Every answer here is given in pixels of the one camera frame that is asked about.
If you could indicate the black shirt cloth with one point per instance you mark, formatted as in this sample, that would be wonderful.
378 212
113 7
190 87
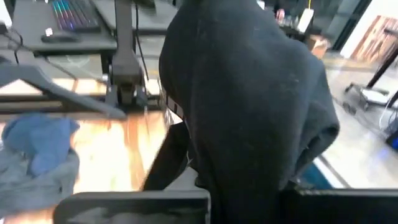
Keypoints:
248 109

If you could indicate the black computer mouse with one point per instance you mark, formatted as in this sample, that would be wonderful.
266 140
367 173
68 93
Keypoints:
59 36

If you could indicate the navy white-striped fabric bin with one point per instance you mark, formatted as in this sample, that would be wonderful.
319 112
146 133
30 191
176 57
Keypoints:
314 177

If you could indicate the cardboard box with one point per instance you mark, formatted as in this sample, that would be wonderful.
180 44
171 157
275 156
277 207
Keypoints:
318 46

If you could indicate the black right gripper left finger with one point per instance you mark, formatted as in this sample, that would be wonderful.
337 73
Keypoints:
133 207

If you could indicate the navy blue cloth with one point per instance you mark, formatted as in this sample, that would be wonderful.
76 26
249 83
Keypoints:
40 140

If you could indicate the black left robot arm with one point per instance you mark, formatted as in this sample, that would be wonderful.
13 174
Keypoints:
126 62

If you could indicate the grey desk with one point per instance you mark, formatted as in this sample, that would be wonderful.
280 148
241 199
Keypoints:
31 18

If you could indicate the backlit keyboard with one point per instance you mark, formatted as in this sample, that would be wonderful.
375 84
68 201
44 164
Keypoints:
74 14

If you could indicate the black aluminium table frame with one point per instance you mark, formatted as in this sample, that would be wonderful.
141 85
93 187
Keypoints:
31 105

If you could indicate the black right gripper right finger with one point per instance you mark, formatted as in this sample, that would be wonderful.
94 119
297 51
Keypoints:
342 207

